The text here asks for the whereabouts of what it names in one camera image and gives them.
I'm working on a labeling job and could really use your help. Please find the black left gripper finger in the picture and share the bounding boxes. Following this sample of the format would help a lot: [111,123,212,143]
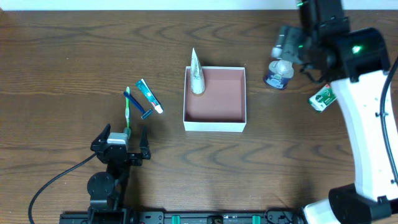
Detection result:
[139,126,149,154]
[93,123,111,146]

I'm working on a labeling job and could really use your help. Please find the clear sanitizer bottle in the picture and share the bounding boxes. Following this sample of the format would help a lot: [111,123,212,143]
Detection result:
[263,45,294,90]

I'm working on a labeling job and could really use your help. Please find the blue razor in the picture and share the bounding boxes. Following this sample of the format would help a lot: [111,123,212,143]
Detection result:
[123,91,153,119]

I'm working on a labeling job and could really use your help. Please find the green toothbrush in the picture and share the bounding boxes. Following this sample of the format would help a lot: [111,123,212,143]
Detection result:
[124,97,131,138]

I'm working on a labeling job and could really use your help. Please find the green soap box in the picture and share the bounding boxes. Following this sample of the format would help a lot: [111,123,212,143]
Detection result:
[308,84,336,113]

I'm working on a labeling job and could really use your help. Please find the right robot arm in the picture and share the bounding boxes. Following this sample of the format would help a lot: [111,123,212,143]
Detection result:
[273,0,397,223]

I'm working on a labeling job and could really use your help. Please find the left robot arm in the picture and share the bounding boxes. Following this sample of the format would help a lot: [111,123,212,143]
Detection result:
[87,124,151,223]

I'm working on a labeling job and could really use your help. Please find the teal toothpaste tube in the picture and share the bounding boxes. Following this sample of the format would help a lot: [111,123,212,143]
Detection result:
[136,79,164,114]

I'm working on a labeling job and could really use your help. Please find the white standing tube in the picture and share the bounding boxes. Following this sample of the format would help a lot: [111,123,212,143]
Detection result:
[190,49,205,95]

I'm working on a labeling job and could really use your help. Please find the white box pink interior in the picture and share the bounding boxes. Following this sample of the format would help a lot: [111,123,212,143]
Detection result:
[183,67,247,133]

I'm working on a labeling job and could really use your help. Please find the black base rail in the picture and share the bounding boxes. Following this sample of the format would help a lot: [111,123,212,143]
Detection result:
[59,209,305,224]

